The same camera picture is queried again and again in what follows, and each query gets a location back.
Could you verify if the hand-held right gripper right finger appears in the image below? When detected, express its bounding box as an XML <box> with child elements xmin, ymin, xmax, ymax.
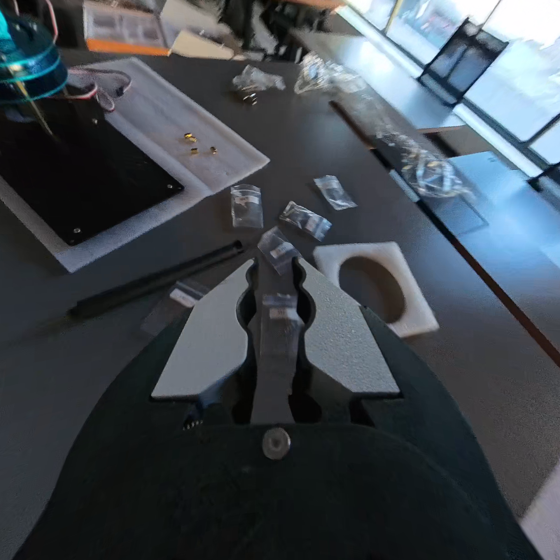
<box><xmin>291</xmin><ymin>257</ymin><xmax>401</xmax><ymax>398</ymax></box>

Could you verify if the black screwdriver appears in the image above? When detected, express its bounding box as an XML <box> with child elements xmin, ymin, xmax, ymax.
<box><xmin>68</xmin><ymin>239</ymin><xmax>245</xmax><ymax>321</ymax></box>

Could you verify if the black mesh chair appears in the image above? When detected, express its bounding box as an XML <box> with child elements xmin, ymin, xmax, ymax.
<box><xmin>526</xmin><ymin>162</ymin><xmax>560</xmax><ymax>194</ymax></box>
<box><xmin>417</xmin><ymin>17</ymin><xmax>510</xmax><ymax>106</ymax></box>

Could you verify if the crumpled clear plastic wrap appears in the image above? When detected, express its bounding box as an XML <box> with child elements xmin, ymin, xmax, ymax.
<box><xmin>293</xmin><ymin>51</ymin><xmax>476</xmax><ymax>200</ymax></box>

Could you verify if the dark work desk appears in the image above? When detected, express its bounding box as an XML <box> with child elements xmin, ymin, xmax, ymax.
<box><xmin>0</xmin><ymin>48</ymin><xmax>560</xmax><ymax>560</ymax></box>

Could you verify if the white foam sheet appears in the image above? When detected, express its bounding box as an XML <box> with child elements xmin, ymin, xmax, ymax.
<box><xmin>0</xmin><ymin>57</ymin><xmax>271</xmax><ymax>274</ymax></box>

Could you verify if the orange box with foam insert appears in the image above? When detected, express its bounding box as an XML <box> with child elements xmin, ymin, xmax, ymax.
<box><xmin>82</xmin><ymin>0</ymin><xmax>238</xmax><ymax>60</ymax></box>

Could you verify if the red white servo cable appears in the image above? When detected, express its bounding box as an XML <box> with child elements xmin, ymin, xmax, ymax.
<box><xmin>66</xmin><ymin>66</ymin><xmax>133</xmax><ymax>113</ymax></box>

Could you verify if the white foam ring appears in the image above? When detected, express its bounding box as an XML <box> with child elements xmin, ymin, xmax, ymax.
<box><xmin>312</xmin><ymin>241</ymin><xmax>440</xmax><ymax>339</ymax></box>

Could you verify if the clear bag of dark parts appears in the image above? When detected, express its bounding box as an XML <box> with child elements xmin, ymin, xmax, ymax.
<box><xmin>231</xmin><ymin>64</ymin><xmax>286</xmax><ymax>99</ymax></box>

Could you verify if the adjoining dark desk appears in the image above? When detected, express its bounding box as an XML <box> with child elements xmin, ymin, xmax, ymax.
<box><xmin>289</xmin><ymin>26</ymin><xmax>560</xmax><ymax>365</ymax></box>

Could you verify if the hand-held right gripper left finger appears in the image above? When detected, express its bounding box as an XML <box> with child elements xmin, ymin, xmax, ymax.
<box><xmin>151</xmin><ymin>258</ymin><xmax>259</xmax><ymax>407</ymax></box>

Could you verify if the large window wall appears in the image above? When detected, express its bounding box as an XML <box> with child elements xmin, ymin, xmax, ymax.
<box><xmin>337</xmin><ymin>0</ymin><xmax>560</xmax><ymax>176</ymax></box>

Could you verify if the scatter of clear screw bags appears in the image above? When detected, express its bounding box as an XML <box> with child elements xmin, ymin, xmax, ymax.
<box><xmin>140</xmin><ymin>175</ymin><xmax>358</xmax><ymax>337</ymax></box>

